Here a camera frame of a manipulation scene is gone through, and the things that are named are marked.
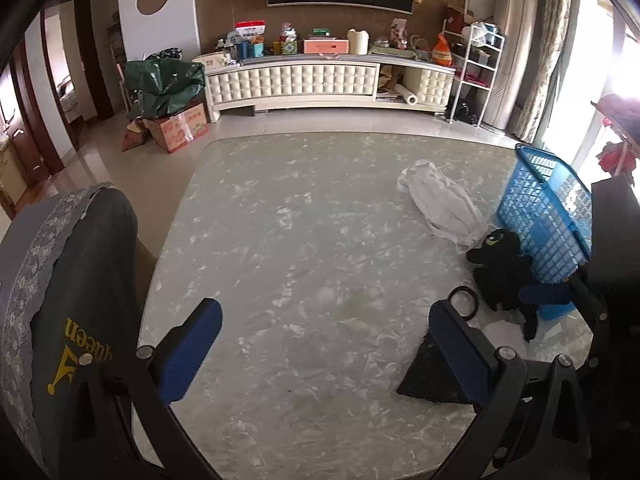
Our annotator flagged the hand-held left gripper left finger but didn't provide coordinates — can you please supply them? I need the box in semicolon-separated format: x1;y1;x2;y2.
75;297;224;480

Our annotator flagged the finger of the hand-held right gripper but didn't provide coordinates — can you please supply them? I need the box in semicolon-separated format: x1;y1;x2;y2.
519;276;608;333

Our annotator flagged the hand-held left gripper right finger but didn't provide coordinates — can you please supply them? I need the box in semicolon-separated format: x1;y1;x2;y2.
427;285;594;480

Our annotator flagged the dark cloth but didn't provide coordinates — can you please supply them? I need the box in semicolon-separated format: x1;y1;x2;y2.
396;329;483;407

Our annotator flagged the black plush toy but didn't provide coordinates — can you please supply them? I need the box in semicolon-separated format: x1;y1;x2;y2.
466;229;541;343

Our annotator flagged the blue plastic basket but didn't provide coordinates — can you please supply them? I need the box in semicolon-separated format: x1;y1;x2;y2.
495;143;594;322

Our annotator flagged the white garment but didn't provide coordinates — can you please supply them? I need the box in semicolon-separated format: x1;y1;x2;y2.
397;159;489;253

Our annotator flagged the small white cloth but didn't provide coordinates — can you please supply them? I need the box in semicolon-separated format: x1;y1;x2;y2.
479;322;527;357

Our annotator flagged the chair with grey cover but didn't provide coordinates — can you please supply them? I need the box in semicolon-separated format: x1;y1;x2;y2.
0;183;151;467

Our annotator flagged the brown paper bag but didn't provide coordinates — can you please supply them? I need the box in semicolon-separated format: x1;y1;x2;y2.
122;119;151;152

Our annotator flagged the patterned curtain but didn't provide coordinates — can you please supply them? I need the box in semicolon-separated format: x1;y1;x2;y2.
515;0;581;143

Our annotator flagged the cardboard box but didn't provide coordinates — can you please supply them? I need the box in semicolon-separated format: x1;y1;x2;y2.
142;101;210;154

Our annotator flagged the white metal rack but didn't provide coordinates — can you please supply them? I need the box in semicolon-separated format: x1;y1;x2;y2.
442;22;507;126

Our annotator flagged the standing air conditioner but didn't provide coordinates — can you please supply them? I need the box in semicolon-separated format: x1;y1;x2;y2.
480;0;543;133

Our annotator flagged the orange bag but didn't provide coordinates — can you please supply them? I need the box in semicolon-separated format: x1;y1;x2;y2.
431;32;455;67

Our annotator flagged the green plastic bag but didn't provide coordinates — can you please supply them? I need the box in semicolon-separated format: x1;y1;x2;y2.
124;57;207;120

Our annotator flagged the white tufted TV cabinet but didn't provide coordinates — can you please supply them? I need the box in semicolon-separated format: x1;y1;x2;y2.
205;52;457;123

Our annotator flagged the brown wooden door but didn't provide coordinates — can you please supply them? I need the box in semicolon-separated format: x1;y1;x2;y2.
9;42;66;176

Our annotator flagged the white carton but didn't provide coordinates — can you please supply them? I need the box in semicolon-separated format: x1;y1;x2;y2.
192;51;232;72

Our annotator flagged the red snack bag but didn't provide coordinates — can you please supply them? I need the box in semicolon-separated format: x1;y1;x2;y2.
235;21;267;43

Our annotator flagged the pink box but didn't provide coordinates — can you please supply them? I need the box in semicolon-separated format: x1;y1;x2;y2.
303;38;349;56

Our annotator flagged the black television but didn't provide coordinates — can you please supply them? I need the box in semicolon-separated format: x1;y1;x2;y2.
266;0;416;15

